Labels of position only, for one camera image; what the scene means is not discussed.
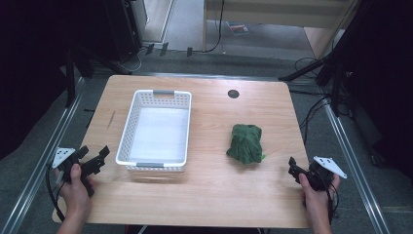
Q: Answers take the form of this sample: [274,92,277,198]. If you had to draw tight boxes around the white perforated plastic basket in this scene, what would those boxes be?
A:
[115,89,193,173]

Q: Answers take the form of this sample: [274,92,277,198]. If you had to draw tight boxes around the black tripod stand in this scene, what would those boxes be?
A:
[278,48,345,117]

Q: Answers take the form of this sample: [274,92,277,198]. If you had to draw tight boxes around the person's right hand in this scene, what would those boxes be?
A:
[298,173,342,226]

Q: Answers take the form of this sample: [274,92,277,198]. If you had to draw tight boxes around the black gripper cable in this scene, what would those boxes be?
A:
[45,164,66,222]
[325,181,340,226]

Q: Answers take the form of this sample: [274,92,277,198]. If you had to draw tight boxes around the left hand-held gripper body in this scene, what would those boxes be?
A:
[51,146,95,198]

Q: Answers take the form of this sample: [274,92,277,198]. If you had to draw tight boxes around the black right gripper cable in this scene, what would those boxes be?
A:
[325,181,340,226]

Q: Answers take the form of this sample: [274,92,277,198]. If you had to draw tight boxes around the person's left hand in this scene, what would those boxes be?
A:
[55,163,95,222]

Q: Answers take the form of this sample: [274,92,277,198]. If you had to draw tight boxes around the black hanging cable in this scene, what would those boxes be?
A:
[202,0,226,55]

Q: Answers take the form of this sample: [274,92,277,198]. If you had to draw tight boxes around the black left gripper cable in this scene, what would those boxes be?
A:
[45,164,66,222]

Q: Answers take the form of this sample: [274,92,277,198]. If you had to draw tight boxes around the light wooden shelf unit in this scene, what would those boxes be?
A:
[202,0,359,60]

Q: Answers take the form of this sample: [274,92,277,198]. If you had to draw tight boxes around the white floor cable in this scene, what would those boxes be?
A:
[117,47,148,74]

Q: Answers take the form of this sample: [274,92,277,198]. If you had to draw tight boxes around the colourful book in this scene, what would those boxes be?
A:
[227,20,250,37]

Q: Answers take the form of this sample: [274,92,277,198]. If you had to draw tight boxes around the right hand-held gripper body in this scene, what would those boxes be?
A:
[305,155,348,193]

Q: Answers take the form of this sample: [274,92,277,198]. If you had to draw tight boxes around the black curtain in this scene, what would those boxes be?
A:
[337,0,413,179]
[0,0,113,161]

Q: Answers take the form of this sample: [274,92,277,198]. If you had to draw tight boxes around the black floor cables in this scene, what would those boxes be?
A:
[287,57,335,146]

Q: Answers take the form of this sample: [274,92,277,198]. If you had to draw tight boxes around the metal floor rail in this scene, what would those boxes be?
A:
[322,97,392,234]
[0,77,87,234]

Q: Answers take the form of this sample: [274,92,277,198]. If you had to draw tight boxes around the black metal stand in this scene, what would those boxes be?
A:
[63,45,98,109]

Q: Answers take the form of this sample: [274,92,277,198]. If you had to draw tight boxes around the green cloth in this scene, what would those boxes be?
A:
[225,123,267,166]

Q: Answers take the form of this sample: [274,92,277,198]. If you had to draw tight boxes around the black computer cabinet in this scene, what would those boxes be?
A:
[104,0,144,62]

